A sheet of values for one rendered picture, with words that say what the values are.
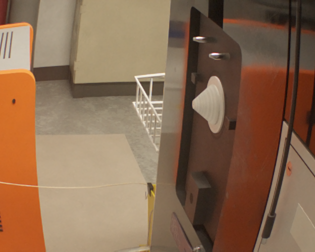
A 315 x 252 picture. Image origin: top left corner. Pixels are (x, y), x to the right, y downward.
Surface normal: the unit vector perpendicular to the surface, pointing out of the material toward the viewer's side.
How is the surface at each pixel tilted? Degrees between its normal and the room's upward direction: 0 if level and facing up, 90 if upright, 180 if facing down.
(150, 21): 90
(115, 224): 0
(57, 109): 0
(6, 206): 90
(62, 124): 0
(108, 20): 90
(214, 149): 90
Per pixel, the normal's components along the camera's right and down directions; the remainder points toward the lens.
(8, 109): 0.22, 0.40
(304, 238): -0.97, 0.02
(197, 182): 0.07, -0.92
